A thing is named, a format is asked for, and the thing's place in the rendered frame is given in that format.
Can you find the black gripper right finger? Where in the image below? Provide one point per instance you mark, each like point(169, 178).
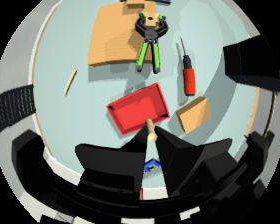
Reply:
point(179, 159)

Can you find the red shallow tray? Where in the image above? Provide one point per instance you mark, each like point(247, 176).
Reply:
point(130, 113)

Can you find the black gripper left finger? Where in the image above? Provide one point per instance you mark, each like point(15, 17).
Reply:
point(128, 161)

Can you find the blue c-shaped clamp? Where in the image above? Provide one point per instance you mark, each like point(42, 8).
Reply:
point(148, 163)

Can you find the wooden dowel pin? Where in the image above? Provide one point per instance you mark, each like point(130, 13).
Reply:
point(151, 130)

